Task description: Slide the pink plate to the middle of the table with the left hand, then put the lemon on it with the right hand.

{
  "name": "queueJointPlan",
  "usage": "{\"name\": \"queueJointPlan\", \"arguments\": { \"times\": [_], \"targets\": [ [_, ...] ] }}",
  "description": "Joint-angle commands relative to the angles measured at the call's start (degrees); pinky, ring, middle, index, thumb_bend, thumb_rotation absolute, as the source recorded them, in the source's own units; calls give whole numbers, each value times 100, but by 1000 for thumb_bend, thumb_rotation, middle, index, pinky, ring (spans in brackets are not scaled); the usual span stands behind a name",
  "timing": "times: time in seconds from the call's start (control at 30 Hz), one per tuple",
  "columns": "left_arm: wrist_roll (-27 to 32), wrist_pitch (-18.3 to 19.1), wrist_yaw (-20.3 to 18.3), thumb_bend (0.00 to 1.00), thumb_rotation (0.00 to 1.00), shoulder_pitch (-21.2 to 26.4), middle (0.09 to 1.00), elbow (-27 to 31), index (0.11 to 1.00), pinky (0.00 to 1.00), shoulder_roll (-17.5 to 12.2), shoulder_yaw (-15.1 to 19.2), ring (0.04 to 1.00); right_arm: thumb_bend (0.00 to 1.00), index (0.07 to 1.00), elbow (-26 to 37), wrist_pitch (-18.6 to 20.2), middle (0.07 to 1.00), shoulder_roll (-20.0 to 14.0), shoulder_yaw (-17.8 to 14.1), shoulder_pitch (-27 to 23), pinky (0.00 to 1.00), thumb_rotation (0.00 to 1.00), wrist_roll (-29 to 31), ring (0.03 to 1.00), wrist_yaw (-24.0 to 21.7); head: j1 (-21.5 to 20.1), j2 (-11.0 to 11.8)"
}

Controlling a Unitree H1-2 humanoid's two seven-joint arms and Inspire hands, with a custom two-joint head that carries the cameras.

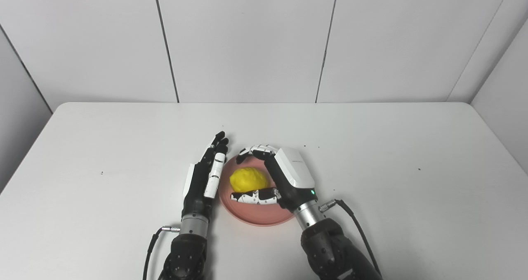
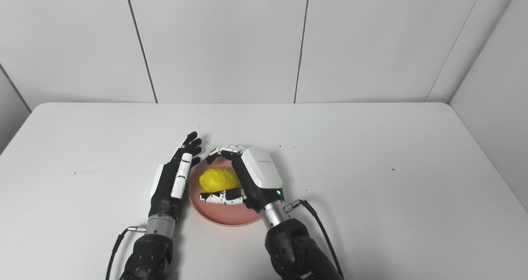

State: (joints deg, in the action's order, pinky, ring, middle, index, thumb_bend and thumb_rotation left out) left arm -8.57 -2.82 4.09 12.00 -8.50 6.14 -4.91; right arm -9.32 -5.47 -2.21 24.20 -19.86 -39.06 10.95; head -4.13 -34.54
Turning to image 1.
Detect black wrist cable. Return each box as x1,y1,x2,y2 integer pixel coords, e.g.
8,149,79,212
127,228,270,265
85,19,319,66
318,199,382,277
142,226,182,280

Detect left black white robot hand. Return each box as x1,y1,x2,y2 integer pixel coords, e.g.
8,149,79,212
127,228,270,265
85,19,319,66
182,131,229,221

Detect yellow lemon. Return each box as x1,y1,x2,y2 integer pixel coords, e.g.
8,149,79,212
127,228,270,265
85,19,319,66
229,167,270,193

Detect pink round plate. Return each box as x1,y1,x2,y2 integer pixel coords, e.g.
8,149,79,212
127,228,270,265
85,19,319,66
219,153,296,227

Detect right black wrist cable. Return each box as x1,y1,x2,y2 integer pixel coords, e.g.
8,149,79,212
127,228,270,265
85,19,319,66
318,199,382,277

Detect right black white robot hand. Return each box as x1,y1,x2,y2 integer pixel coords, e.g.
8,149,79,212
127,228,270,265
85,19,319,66
230,144,318,214

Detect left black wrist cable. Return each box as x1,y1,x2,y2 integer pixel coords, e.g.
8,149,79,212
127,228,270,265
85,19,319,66
142,226,182,280

